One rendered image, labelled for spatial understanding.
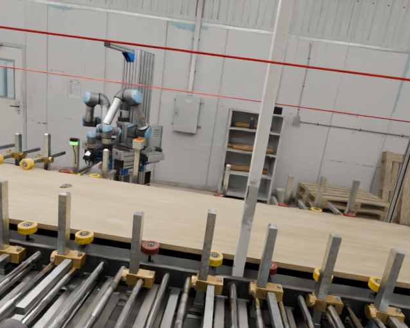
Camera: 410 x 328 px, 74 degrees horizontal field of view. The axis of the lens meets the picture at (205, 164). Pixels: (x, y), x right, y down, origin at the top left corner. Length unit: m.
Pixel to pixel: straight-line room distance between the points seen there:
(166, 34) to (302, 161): 3.23
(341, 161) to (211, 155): 2.33
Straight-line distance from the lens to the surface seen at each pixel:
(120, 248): 1.53
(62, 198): 1.28
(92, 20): 5.44
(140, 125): 2.82
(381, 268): 1.69
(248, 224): 1.25
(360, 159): 5.64
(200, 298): 1.31
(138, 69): 3.17
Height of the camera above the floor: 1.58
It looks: 13 degrees down
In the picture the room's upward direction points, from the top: 8 degrees clockwise
